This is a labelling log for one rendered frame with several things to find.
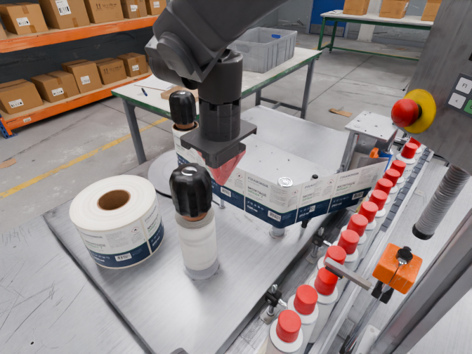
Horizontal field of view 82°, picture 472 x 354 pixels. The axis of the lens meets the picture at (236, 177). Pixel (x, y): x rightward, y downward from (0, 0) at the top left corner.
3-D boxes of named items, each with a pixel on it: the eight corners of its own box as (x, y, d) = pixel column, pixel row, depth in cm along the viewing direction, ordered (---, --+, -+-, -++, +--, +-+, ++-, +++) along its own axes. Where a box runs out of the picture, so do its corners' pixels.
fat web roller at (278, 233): (275, 224, 81) (282, 173, 69) (289, 232, 78) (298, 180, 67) (266, 233, 78) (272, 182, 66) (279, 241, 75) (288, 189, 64)
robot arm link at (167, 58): (174, 45, 25) (223, -20, 26) (97, 26, 29) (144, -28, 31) (218, 121, 35) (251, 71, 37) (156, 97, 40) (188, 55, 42)
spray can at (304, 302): (289, 328, 57) (304, 272, 45) (309, 349, 54) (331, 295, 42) (272, 345, 55) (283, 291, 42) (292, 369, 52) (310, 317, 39)
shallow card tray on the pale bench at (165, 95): (193, 83, 200) (192, 78, 198) (220, 88, 190) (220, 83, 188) (160, 98, 177) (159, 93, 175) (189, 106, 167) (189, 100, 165)
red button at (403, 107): (411, 93, 38) (392, 95, 37) (433, 103, 35) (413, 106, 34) (401, 118, 40) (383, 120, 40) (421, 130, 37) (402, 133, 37)
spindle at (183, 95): (191, 159, 105) (182, 85, 88) (207, 167, 101) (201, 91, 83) (173, 168, 100) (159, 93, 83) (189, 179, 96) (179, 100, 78)
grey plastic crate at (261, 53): (257, 51, 272) (258, 27, 259) (294, 57, 255) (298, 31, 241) (223, 66, 233) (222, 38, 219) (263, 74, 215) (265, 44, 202)
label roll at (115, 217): (135, 203, 88) (123, 166, 79) (179, 231, 78) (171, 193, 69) (74, 244, 75) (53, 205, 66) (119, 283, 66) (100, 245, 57)
